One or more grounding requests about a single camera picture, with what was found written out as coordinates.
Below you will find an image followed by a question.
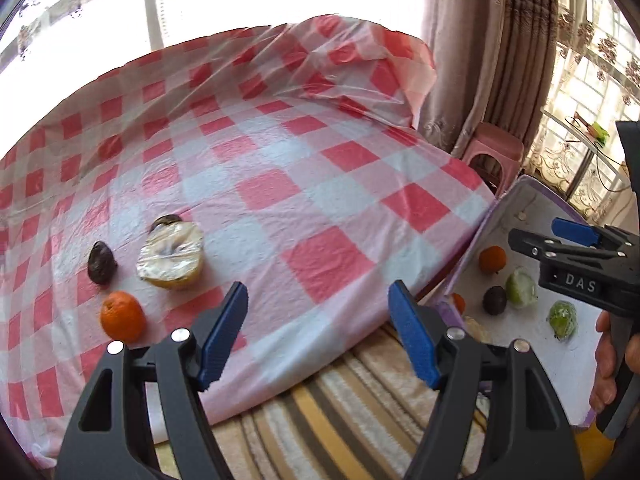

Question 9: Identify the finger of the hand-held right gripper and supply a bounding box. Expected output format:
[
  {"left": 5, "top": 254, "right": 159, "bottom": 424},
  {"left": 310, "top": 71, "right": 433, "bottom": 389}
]
[
  {"left": 552, "top": 217, "right": 632, "bottom": 251},
  {"left": 508, "top": 228, "right": 628, "bottom": 273}
]

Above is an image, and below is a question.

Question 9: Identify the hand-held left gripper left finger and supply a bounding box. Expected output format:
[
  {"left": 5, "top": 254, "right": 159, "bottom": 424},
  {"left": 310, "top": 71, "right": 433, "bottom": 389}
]
[{"left": 54, "top": 281, "right": 250, "bottom": 480}]

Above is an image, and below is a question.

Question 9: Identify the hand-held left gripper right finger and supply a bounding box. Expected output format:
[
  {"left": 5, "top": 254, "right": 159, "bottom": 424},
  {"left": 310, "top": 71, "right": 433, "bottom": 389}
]
[{"left": 388, "top": 280, "right": 585, "bottom": 480}]

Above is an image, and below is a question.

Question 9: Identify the green fruit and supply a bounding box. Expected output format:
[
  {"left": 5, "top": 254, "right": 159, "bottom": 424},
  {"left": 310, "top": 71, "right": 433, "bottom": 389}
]
[{"left": 546, "top": 300, "right": 578, "bottom": 341}]

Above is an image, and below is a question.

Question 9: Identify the large green melon half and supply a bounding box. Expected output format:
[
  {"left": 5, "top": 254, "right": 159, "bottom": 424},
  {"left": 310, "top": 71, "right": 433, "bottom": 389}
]
[{"left": 504, "top": 266, "right": 540, "bottom": 309}]

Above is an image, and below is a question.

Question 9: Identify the orange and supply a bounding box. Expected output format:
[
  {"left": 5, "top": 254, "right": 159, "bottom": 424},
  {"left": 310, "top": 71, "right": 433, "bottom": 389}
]
[
  {"left": 478, "top": 245, "right": 507, "bottom": 275},
  {"left": 100, "top": 291, "right": 147, "bottom": 345}
]

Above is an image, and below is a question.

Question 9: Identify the yellow fruit half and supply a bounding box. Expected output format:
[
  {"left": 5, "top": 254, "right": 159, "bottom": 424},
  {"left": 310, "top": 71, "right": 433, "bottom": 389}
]
[
  {"left": 136, "top": 221, "right": 205, "bottom": 291},
  {"left": 462, "top": 316, "right": 493, "bottom": 345}
]

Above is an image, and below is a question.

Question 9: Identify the white tray box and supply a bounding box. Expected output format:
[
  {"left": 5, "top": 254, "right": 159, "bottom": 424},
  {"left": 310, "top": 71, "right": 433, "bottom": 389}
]
[{"left": 427, "top": 175, "right": 608, "bottom": 428}]

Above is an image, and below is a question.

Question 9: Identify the person's right hand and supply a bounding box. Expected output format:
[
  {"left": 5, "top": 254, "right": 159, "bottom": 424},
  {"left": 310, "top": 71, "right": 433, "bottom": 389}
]
[{"left": 589, "top": 309, "right": 621, "bottom": 413}]

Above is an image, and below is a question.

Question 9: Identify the glass side table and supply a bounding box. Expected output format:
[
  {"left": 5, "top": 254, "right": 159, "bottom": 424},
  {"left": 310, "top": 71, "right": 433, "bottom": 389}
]
[{"left": 542, "top": 107, "right": 636, "bottom": 221}]

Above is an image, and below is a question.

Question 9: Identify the pink plastic stool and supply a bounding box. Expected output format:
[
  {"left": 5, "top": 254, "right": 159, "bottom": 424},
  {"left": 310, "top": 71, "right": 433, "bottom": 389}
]
[{"left": 460, "top": 122, "right": 525, "bottom": 196}]

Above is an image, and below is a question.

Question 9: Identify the striped plush cushion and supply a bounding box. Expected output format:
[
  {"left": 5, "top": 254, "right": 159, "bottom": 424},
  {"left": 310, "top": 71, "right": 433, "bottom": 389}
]
[{"left": 150, "top": 325, "right": 491, "bottom": 480}]

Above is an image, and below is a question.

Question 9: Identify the red checked plastic tablecloth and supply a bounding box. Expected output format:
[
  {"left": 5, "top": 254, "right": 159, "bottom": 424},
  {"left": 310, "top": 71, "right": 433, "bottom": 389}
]
[{"left": 0, "top": 14, "right": 496, "bottom": 461}]

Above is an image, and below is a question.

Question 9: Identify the lace floral curtain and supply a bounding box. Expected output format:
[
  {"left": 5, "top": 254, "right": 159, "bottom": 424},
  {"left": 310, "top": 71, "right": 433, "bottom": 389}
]
[{"left": 525, "top": 0, "right": 640, "bottom": 221}]

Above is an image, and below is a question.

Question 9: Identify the patterned window curtain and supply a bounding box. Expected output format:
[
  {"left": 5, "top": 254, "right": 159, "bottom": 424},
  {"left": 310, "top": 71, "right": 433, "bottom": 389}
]
[{"left": 417, "top": 0, "right": 558, "bottom": 161}]

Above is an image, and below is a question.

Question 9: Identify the sheer floral curtain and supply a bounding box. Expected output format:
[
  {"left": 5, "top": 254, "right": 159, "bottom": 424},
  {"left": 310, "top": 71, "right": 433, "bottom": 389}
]
[{"left": 0, "top": 0, "right": 426, "bottom": 61}]

